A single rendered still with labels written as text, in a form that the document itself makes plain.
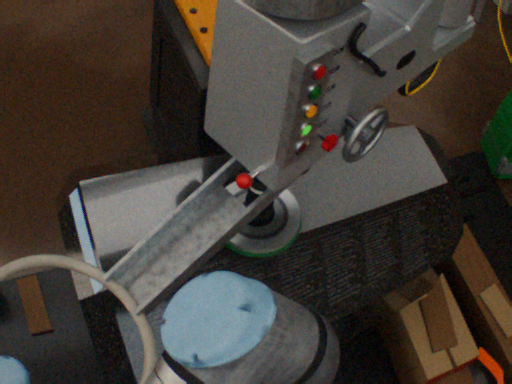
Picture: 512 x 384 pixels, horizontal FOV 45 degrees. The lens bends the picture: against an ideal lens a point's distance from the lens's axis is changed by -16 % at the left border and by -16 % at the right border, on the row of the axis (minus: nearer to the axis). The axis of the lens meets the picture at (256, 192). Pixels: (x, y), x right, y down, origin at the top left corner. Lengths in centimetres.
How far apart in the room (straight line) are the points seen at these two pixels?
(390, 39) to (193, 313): 91
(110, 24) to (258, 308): 301
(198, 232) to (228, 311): 91
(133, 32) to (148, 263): 211
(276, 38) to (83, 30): 249
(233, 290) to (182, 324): 7
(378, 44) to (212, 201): 53
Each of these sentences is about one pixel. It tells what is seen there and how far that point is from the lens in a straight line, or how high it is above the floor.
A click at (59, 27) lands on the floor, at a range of 368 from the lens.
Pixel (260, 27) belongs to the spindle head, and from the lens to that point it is 122.
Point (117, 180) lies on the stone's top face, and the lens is 185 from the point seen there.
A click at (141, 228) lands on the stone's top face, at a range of 176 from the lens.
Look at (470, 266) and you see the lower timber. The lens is 276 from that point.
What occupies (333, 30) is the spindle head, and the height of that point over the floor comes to 154.
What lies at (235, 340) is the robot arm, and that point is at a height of 166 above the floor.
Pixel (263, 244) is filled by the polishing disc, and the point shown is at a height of 85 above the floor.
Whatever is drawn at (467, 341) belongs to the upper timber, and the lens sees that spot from 245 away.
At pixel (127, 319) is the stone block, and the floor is 76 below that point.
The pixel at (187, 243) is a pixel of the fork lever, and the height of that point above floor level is 94.
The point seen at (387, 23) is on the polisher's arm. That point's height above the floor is 140.
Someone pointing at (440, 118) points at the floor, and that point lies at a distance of 340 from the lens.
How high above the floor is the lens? 229
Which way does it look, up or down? 53 degrees down
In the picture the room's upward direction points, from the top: 10 degrees clockwise
